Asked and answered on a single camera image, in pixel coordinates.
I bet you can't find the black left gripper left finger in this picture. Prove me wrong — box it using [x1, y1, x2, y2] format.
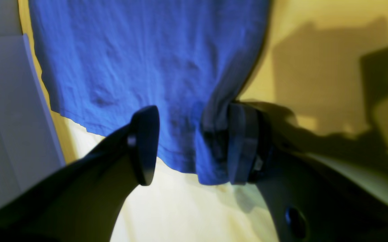
[0, 106, 160, 242]

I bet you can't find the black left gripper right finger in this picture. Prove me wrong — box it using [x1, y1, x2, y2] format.
[227, 103, 388, 242]

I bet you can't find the blue-grey T-shirt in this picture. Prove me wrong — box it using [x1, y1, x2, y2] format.
[29, 0, 271, 185]

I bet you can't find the grey plastic plate left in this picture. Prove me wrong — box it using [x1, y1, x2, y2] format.
[0, 35, 65, 207]

